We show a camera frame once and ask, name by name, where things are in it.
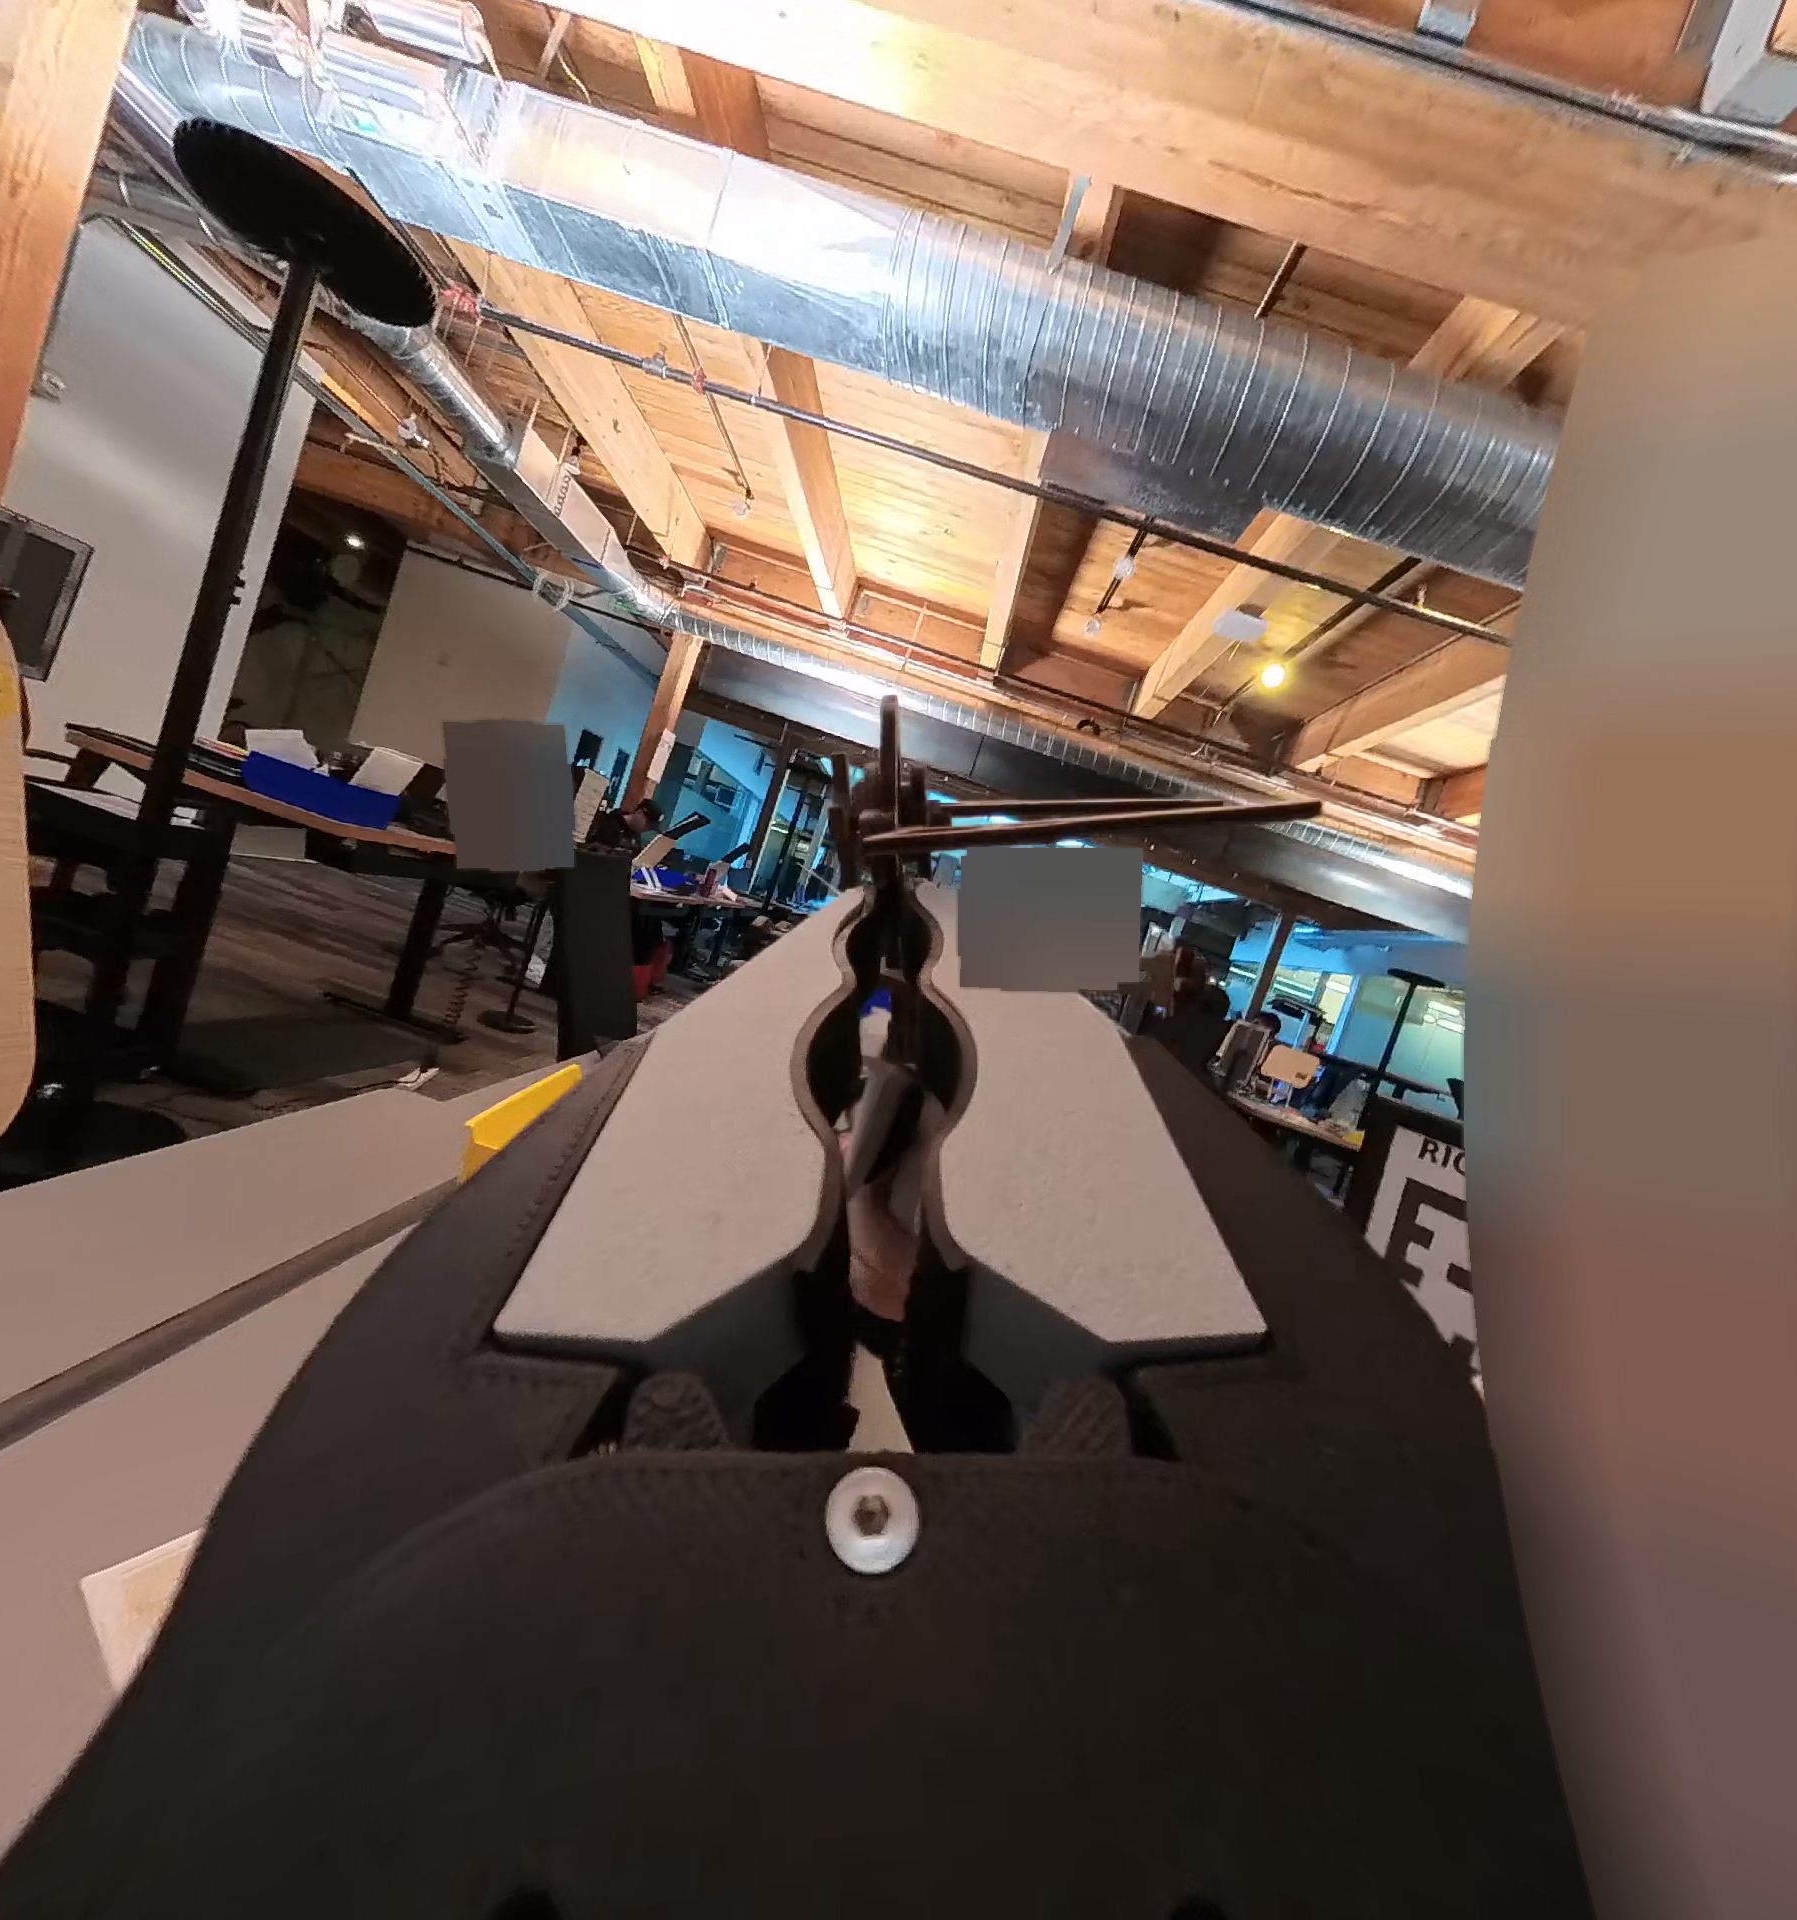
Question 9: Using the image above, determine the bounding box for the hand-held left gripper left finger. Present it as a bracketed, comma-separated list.
[493, 885, 883, 1353]

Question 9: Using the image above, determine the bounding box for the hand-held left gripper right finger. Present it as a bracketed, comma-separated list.
[898, 885, 1269, 1358]

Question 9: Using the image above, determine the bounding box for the brown wooden mechanical model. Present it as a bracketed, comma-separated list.
[831, 693, 1322, 921]

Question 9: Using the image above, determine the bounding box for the yellow box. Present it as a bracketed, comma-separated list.
[459, 1061, 586, 1185]

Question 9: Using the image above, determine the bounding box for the black cabinet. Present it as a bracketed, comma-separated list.
[557, 847, 641, 1059]

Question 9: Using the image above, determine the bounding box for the wooden desk with black legs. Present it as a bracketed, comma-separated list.
[27, 722, 467, 1050]

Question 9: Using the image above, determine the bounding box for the blue plastic bin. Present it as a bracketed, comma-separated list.
[240, 746, 404, 828]

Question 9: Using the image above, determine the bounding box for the white standing board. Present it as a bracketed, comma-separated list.
[346, 545, 578, 770]

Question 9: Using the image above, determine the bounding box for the white paper card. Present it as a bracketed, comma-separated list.
[78, 1527, 207, 1694]

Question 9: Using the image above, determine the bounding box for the black round-top floor lamp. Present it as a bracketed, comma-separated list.
[81, 117, 437, 1096]

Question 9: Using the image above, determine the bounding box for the thin silver air duct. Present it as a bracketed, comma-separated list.
[297, 292, 690, 631]

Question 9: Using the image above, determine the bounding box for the large round silver air duct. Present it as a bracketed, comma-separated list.
[113, 12, 1567, 590]

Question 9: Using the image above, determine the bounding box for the dark framed wall panel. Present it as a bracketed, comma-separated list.
[0, 481, 93, 680]

